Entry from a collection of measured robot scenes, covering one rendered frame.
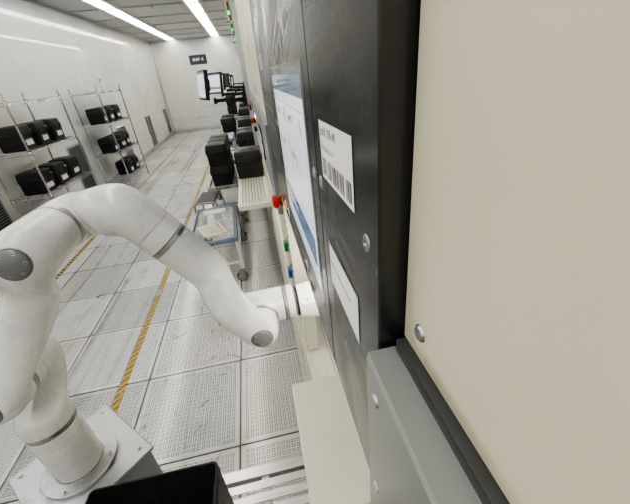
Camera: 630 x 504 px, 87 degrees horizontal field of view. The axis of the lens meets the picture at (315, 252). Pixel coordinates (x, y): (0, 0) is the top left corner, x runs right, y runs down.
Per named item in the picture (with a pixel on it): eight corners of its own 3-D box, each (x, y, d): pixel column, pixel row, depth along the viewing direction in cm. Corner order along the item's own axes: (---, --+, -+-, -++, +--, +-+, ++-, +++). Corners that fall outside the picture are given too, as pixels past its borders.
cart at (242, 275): (204, 246, 384) (193, 207, 361) (248, 237, 393) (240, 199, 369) (198, 293, 301) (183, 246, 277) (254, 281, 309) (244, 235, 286)
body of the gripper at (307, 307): (291, 301, 88) (332, 293, 89) (297, 326, 79) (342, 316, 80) (287, 277, 84) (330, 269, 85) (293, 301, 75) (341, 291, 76)
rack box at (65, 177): (63, 185, 424) (53, 165, 411) (40, 188, 421) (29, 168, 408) (74, 178, 450) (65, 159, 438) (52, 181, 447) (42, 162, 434)
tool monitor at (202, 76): (202, 108, 365) (193, 71, 347) (247, 103, 371) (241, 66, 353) (197, 112, 329) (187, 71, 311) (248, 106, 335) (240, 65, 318)
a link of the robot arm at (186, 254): (170, 249, 57) (289, 335, 71) (184, 216, 71) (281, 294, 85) (137, 282, 59) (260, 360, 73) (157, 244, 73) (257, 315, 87)
